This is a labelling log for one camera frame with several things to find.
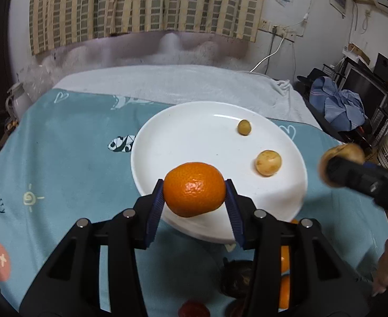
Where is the blue clothing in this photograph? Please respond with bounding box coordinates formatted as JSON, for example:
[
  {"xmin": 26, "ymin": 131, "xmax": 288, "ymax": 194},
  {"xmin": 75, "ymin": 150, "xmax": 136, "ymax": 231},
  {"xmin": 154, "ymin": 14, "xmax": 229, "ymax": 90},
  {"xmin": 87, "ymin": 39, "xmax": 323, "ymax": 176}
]
[{"xmin": 311, "ymin": 77, "xmax": 368, "ymax": 132}]

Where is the white wall panel box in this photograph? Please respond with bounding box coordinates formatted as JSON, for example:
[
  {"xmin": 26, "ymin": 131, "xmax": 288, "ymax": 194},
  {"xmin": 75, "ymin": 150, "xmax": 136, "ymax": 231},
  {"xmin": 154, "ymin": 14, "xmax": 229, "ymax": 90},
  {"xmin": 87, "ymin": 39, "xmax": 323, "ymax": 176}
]
[{"xmin": 329, "ymin": 0, "xmax": 348, "ymax": 17}]

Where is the clear plastic bag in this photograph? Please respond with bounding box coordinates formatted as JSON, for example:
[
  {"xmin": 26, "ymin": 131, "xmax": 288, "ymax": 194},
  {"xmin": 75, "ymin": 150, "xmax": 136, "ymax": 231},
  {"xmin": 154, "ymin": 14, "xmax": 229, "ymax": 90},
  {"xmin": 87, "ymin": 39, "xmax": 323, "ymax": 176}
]
[{"xmin": 17, "ymin": 63, "xmax": 62, "ymax": 103}]

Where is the white plate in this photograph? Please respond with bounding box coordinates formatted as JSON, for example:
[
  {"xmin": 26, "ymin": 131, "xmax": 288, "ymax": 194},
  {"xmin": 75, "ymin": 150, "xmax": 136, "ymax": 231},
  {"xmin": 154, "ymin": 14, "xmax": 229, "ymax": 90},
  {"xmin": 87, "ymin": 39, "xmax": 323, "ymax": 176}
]
[{"xmin": 130, "ymin": 102, "xmax": 308, "ymax": 243}]

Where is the cardboard box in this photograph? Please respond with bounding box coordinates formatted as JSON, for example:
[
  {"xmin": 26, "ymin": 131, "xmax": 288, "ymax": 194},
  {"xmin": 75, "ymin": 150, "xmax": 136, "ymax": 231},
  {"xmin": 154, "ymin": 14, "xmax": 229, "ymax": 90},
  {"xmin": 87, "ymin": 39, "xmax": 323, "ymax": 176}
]
[{"xmin": 349, "ymin": 44, "xmax": 371, "ymax": 65}]

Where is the white jug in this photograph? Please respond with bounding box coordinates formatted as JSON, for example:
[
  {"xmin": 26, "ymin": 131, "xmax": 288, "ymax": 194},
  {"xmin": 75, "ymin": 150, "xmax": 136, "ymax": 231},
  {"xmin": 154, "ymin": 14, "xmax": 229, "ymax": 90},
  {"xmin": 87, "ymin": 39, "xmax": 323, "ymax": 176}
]
[{"xmin": 6, "ymin": 82, "xmax": 33, "ymax": 119}]

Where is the small mandarin orange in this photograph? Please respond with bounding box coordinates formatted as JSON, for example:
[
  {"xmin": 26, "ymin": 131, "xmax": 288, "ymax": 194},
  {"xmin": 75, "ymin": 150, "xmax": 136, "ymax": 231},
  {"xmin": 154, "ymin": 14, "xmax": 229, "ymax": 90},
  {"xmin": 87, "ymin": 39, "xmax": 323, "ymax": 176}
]
[{"xmin": 278, "ymin": 275, "xmax": 291, "ymax": 310}]

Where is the white cable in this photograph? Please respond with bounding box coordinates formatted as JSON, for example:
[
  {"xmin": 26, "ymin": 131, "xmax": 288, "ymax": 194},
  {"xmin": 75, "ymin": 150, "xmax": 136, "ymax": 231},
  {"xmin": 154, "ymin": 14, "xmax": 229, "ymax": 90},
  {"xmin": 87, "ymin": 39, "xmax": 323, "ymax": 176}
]
[{"xmin": 250, "ymin": 36, "xmax": 285, "ymax": 73}]

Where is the small green fruit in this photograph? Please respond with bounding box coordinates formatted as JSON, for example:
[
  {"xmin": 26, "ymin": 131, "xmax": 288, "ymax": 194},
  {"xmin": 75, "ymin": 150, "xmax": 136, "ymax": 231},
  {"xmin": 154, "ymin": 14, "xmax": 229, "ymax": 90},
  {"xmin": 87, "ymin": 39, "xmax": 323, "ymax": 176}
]
[{"xmin": 237, "ymin": 119, "xmax": 252, "ymax": 137}]

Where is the white wall power strip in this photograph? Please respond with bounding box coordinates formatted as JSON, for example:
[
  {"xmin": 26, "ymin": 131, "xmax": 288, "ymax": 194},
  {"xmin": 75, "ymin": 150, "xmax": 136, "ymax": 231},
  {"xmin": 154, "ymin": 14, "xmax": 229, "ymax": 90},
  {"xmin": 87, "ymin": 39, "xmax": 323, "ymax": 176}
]
[{"xmin": 258, "ymin": 20, "xmax": 297, "ymax": 42}]

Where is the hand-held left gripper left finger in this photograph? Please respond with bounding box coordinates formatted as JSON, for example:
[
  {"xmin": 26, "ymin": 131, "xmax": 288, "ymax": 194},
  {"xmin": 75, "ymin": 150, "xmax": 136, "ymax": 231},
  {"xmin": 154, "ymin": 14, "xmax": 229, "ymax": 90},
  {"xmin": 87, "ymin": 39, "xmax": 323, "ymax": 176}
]
[{"xmin": 19, "ymin": 178, "xmax": 165, "ymax": 317}]

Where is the yellow round fruit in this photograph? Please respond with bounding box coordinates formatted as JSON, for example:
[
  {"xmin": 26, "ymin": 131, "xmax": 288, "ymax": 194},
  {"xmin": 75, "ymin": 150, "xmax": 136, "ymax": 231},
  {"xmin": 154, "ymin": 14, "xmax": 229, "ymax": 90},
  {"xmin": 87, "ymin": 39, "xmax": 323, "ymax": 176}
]
[
  {"xmin": 255, "ymin": 150, "xmax": 282, "ymax": 177},
  {"xmin": 319, "ymin": 143, "xmax": 366, "ymax": 185}
]

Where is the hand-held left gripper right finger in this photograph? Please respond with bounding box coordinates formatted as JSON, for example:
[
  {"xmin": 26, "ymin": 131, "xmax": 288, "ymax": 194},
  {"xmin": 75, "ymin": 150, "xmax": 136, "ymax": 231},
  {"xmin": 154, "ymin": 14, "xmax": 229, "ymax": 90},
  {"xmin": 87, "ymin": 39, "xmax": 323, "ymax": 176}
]
[{"xmin": 225, "ymin": 178, "xmax": 369, "ymax": 317}]

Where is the teal printed blanket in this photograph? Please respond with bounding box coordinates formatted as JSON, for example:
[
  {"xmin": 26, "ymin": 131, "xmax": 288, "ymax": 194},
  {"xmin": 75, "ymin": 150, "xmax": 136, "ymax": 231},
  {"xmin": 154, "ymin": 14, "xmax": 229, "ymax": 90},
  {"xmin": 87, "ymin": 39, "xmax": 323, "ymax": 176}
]
[{"xmin": 0, "ymin": 87, "xmax": 388, "ymax": 317}]

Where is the white towel blanket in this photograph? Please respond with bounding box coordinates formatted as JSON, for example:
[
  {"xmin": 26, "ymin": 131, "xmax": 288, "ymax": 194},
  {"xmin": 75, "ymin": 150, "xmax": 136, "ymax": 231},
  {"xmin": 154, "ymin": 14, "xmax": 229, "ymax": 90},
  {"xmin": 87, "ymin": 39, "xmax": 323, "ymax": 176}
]
[{"xmin": 57, "ymin": 64, "xmax": 320, "ymax": 129}]

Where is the black monitor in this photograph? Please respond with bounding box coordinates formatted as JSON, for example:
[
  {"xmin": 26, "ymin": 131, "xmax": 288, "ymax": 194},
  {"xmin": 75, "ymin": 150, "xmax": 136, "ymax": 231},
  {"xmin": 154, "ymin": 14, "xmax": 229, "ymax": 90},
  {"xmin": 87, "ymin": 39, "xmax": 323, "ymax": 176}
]
[{"xmin": 344, "ymin": 66, "xmax": 388, "ymax": 119}]

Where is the striped checked curtain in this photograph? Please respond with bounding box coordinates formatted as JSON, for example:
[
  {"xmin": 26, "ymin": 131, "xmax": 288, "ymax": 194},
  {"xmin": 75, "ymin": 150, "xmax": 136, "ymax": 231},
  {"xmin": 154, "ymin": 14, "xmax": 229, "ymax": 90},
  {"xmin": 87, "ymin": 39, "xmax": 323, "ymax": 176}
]
[{"xmin": 29, "ymin": 0, "xmax": 269, "ymax": 55}]

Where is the dark purple plum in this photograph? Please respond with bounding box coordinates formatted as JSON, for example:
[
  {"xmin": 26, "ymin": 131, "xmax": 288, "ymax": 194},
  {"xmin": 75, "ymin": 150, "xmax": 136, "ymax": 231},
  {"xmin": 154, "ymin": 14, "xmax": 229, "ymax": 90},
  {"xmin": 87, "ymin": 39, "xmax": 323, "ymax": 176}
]
[{"xmin": 220, "ymin": 260, "xmax": 255, "ymax": 298}]

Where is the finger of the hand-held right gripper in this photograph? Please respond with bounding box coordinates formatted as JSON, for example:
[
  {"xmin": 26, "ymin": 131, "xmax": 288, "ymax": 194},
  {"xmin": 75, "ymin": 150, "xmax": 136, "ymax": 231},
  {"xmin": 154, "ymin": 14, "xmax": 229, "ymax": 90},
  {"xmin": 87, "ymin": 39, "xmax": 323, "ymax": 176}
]
[{"xmin": 325, "ymin": 156, "xmax": 388, "ymax": 212}]

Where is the black speaker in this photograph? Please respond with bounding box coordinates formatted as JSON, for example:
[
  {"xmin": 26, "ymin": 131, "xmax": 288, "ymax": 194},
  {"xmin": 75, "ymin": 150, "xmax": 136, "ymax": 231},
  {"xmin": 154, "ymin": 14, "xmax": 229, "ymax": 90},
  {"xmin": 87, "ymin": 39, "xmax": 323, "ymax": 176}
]
[{"xmin": 374, "ymin": 53, "xmax": 388, "ymax": 81}]

